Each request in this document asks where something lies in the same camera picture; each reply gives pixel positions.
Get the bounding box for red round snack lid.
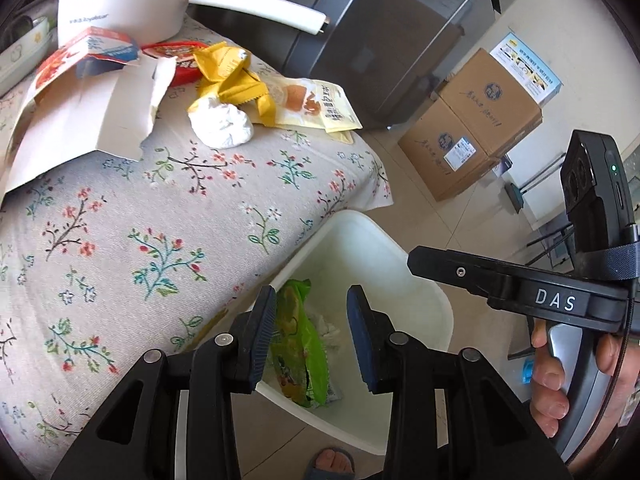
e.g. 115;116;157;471
142;41;206;87

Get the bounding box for floral tablecloth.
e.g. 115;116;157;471
1;84;393;479

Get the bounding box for white trash bin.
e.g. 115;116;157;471
257;210;454;455

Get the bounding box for crumpled white paper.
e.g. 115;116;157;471
188;96;254;150

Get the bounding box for person's foot in slipper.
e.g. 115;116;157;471
303;448;356;480

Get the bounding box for blue white leaflet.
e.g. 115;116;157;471
490;32;562;107

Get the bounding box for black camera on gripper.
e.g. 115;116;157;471
561;129;634;254

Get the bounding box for brown cardboard box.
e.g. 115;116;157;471
398;49;542;202

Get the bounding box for grey refrigerator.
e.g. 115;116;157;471
190;0;515;128

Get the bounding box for yellow snack wrapper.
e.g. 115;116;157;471
188;41;277;127

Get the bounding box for white torn cardboard box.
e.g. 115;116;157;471
1;55;176;194

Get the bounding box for green snack bag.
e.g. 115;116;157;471
270;280;330;408

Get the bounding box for stacked white plates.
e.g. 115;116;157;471
0;16;52;96

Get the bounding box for person's right hand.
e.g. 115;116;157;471
528;318;640;474

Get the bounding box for pale yellow snack bag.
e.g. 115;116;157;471
241;75;362;144

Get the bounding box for white Royalstar electric pot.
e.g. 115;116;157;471
58;0;329;46

